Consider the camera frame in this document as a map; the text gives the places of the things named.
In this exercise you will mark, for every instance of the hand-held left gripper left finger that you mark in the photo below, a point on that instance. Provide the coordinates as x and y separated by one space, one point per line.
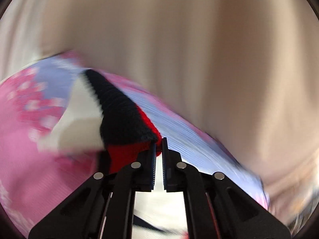
151 169

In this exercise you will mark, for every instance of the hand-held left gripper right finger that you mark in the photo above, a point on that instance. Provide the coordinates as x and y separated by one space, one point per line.
166 169

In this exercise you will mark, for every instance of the white black red knit sweater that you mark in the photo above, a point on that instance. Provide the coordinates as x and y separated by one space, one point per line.
117 114

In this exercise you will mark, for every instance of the beige curtain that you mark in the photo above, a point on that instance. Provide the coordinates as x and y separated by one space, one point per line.
189 54

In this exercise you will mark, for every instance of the pink blue floral bedsheet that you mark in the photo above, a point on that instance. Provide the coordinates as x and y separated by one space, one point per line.
30 154

